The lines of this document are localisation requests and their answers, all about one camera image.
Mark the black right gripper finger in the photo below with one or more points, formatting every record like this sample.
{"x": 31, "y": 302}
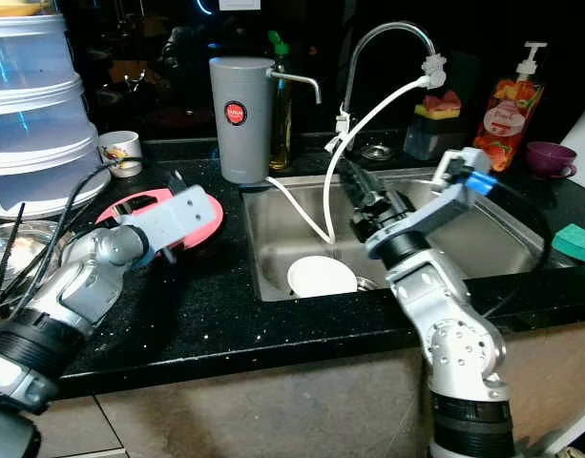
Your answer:
{"x": 353, "y": 187}
{"x": 365, "y": 181}

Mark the white bowl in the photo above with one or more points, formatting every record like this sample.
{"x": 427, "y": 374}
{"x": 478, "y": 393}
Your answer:
{"x": 321, "y": 277}

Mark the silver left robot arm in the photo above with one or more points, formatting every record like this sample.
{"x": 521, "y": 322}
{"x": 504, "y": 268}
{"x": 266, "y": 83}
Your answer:
{"x": 73, "y": 286}

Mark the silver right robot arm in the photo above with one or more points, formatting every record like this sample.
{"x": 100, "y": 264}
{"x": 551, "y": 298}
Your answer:
{"x": 449, "y": 343}

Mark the pink round plate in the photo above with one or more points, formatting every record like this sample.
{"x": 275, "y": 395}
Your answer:
{"x": 214, "y": 218}

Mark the black sponge holder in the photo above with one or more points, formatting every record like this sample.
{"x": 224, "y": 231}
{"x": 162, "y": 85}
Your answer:
{"x": 428, "y": 138}

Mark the stainless steel sink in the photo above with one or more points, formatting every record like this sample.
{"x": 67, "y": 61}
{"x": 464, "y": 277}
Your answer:
{"x": 483, "y": 239}

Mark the green capped oil bottle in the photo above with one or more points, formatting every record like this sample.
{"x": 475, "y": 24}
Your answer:
{"x": 281, "y": 114}

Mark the yellow and red sponge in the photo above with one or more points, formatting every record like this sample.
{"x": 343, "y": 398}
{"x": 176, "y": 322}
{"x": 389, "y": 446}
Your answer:
{"x": 437, "y": 105}

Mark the white mug with flower print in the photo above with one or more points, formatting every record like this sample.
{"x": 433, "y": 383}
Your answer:
{"x": 122, "y": 153}

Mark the grey water filter canister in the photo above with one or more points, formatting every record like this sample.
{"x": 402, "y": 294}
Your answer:
{"x": 240, "y": 124}

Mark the steel bowl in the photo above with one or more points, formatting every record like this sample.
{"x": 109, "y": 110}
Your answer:
{"x": 30, "y": 250}

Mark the chrome gooseneck faucet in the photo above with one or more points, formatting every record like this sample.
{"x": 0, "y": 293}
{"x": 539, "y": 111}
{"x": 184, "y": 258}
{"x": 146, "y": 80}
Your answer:
{"x": 368, "y": 38}

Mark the orange dish soap pump bottle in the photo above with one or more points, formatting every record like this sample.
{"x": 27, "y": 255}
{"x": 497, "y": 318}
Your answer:
{"x": 507, "y": 119}

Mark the purple cup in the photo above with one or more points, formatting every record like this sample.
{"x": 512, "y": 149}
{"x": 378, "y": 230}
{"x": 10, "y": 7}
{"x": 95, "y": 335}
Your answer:
{"x": 548, "y": 158}

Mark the green sponge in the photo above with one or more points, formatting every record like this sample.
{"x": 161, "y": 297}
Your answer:
{"x": 576, "y": 243}

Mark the translucent stacked plastic container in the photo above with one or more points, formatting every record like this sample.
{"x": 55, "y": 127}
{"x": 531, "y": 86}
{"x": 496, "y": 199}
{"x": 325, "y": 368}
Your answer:
{"x": 34, "y": 114}

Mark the white slanted panel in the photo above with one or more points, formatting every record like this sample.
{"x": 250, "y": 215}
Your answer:
{"x": 583, "y": 138}

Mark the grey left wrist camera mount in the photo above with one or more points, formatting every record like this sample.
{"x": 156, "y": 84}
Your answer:
{"x": 173, "y": 219}

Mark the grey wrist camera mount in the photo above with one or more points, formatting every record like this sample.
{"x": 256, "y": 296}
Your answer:
{"x": 173, "y": 219}
{"x": 440, "y": 205}

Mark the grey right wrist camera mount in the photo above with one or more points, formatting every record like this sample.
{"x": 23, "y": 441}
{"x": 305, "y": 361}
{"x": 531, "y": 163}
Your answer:
{"x": 440, "y": 205}

